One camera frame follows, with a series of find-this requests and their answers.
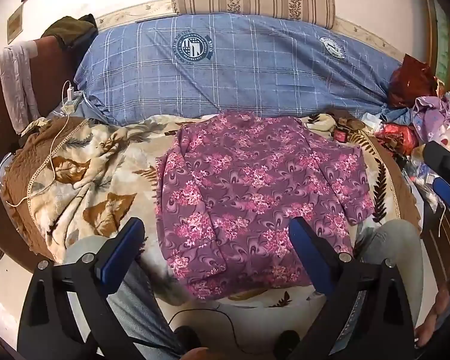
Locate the pale lilac cloth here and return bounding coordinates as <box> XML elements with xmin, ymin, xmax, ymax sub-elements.
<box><xmin>0</xmin><ymin>43</ymin><xmax>42</xmax><ymax>134</ymax></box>

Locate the beige leaf print blanket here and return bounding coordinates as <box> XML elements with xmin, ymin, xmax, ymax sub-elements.
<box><xmin>0</xmin><ymin>112</ymin><xmax>422</xmax><ymax>308</ymax></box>

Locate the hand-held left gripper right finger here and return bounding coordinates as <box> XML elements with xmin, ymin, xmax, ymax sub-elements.
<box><xmin>288</xmin><ymin>216</ymin><xmax>417</xmax><ymax>360</ymax></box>

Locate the brown wooden headboard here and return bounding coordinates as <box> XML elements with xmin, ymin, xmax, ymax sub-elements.
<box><xmin>0</xmin><ymin>35</ymin><xmax>83</xmax><ymax>241</ymax></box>

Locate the blue denim cloth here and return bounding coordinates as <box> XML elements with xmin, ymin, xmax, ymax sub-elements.
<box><xmin>379</xmin><ymin>105</ymin><xmax>413</xmax><ymax>121</ymax></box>

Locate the small pale wall picture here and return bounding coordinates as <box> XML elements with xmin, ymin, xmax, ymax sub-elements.
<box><xmin>7</xmin><ymin>4</ymin><xmax>24</xmax><ymax>44</ymax></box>

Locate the brown quilted bedspread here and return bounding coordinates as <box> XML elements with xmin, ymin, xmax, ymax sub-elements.
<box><xmin>2</xmin><ymin>117</ymin><xmax>89</xmax><ymax>263</ymax></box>

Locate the white charging cable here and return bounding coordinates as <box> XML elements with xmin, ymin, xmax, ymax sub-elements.
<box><xmin>5</xmin><ymin>80</ymin><xmax>77</xmax><ymax>208</ymax></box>

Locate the person's leg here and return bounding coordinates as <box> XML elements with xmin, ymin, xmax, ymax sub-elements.
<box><xmin>65</xmin><ymin>234</ymin><xmax>188</xmax><ymax>360</ymax></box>
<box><xmin>354</xmin><ymin>219</ymin><xmax>424</xmax><ymax>331</ymax></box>

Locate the dark red plastic bag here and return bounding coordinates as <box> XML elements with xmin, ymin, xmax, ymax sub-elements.
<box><xmin>388</xmin><ymin>54</ymin><xmax>437</xmax><ymax>109</ymax></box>

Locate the blue plaid pillow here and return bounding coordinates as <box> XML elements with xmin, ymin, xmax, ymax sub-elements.
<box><xmin>73</xmin><ymin>13</ymin><xmax>404</xmax><ymax>126</ymax></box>

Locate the thin black cable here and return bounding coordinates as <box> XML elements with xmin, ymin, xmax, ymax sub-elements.
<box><xmin>167</xmin><ymin>307</ymin><xmax>286</xmax><ymax>357</ymax></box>

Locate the brown wooden cabinet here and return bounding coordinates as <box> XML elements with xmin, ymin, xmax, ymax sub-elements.
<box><xmin>422</xmin><ymin>202</ymin><xmax>450</xmax><ymax>289</ymax></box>

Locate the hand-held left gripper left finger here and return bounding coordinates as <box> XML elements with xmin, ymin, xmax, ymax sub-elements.
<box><xmin>17</xmin><ymin>217</ymin><xmax>147</xmax><ymax>360</ymax></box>

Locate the red patterned bag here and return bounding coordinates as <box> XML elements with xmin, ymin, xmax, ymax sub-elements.
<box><xmin>375</xmin><ymin>123</ymin><xmax>421</xmax><ymax>154</ymax></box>

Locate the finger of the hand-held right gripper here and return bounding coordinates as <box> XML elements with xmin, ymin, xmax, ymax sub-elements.
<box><xmin>423</xmin><ymin>140</ymin><xmax>450</xmax><ymax>214</ymax></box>

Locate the purple floral shirt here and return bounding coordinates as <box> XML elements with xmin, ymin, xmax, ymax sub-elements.
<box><xmin>154</xmin><ymin>110</ymin><xmax>376</xmax><ymax>301</ymax></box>

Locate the dark green cloth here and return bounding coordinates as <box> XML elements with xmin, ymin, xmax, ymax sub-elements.
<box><xmin>41</xmin><ymin>14</ymin><xmax>99</xmax><ymax>49</ymax></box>

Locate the person's right leg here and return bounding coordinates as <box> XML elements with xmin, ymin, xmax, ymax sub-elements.
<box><xmin>354</xmin><ymin>219</ymin><xmax>424</xmax><ymax>331</ymax></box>

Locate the person's left leg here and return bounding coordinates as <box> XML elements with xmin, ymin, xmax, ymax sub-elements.
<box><xmin>65</xmin><ymin>234</ymin><xmax>188</xmax><ymax>360</ymax></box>

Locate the white charger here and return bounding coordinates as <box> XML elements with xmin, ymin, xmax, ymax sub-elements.
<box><xmin>62</xmin><ymin>86</ymin><xmax>83</xmax><ymax>113</ymax></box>

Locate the purple printed cloth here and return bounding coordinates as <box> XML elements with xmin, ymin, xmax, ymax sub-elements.
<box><xmin>410</xmin><ymin>95</ymin><xmax>450</xmax><ymax>147</ymax></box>

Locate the clear plastic bag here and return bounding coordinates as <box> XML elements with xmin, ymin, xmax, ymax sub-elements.
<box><xmin>405</xmin><ymin>154</ymin><xmax>443</xmax><ymax>211</ymax></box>

